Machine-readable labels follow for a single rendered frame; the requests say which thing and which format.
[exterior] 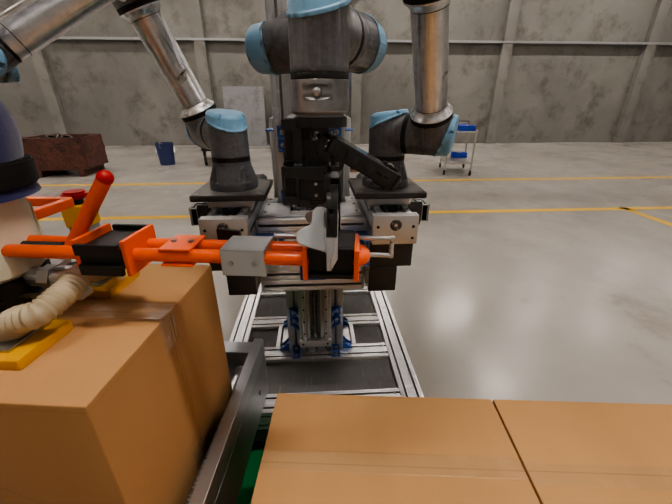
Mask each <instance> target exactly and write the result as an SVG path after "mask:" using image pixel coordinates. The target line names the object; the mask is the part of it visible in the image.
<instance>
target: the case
mask: <svg viewBox="0 0 672 504"><path fill-rule="evenodd" d="M139 272H140V276H138V277H137V278H136V279H135V280H133V281H132V282H131V283H130V284H128V285H127V286H126V287H125V288H123V289H122V290H121V291H120V292H118V293H117V294H116V295H115V296H113V297H112V298H110V299H106V298H85V299H83V300H76V302H75V303H73V304H72V306H70V307H68V309H67V310H66V311H63V314H61V315H57V319H56V320H70V321H71V323H72V325H73V329H72V330H71V331H70V332H69V333H67V334H66V335H65V336H64V337H62V338H61V339H60V340H59V341H57V342H56V343H55V344H54V345H52V346H51V347H50V348H49V349H47V350H46V351H45V352H44V353H42V354H41V355H40V356H39V357H37V358H36V359H35V360H34V361H32V362H31V363H30V364H29V365H27V366H26V367H25V368H24V369H22V370H19V371H16V370H0V504H185V502H186V500H187V498H188V495H189V493H190V491H191V488H192V486H193V483H194V481H195V479H196V476H197V474H198V472H199V469H200V467H201V465H202V462H203V460H204V458H205V455H206V453H207V451H208V448H209V446H210V444H211V441H212V439H213V436H214V434H215V432H216V429H217V427H218V425H219V422H220V420H221V418H222V415H223V413H224V411H225V408H226V406H227V404H228V401H229V399H230V396H231V394H232V386H231V380H230V374H229V368H228V362H227V356H226V351H225V345H224V339H223V333H222V327H221V321H220V315H219V309H218V304H217V298H216V292H215V286H214V280H213V274H212V268H211V265H194V266H193V267H170V266H161V264H148V265H147V266H145V267H144V268H143V269H141V270H140V271H139Z"/></svg>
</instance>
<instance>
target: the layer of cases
mask: <svg viewBox="0 0 672 504"><path fill-rule="evenodd" d="M251 504H672V405H669V404H635V403H600V402H566V401H531V400H497V399H494V400H493V403H492V400H491V399H462V398H427V397H393V396H358V395H324V394H289V393H278V394H277V398H276V402H275V406H274V410H273V414H272V418H271V422H270V426H269V430H268V435H267V439H266V443H265V447H264V451H263V455H262V459H261V463H260V467H259V471H258V476H257V480H256V484H255V488H254V492H253V496H252V500H251Z"/></svg>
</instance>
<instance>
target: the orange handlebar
mask: <svg viewBox="0 0 672 504"><path fill-rule="evenodd" d="M26 198H27V201H31V204H32V206H39V207H36V208H33V209H34V212H35V214H36V217H37V220H39V219H42V218H45V217H47V216H50V215H53V214H55V213H58V212H61V211H64V210H66V209H69V208H72V207H74V206H75V203H74V200H73V198H72V197H61V196H26ZM67 237H68V236H55V235H29V236H28V238H27V241H47V242H48V241H51V242H53V241H54V242H56V241H57V242H65V241H66V239H67ZM205 237H206V236H205V235H176V236H175V237H173V238H149V239H148V240H147V248H143V247H135V248H134V249H133V251H132V258H133V260H134V261H154V262H163V263H162V264H161V266H170V267H193V266H194V265H195V264H196V263H221V258H220V253H219V250H220V248H221V247H222V246H223V245H224V244H225V243H226V242H227V241H228V240H215V239H204V238H205ZM302 248H303V246H302V245H300V244H299V243H298V242H294V241H272V244H271V251H266V254H265V258H264V262H265V264H266V265H293V266H302ZM1 254H2V255H3V256H5V257H15V258H50V259H76V258H75V255H74V252H73V250H72V247H71V246H68V245H31V244H7V245H5V246H4V247H3V248H2V249H1ZM370 256H371V255H370V251H369V249H368V248H367V247H366V246H364V245H361V244H360V258H359V266H363V265H365V264H366V263H367V262H368V261H369V259H370Z"/></svg>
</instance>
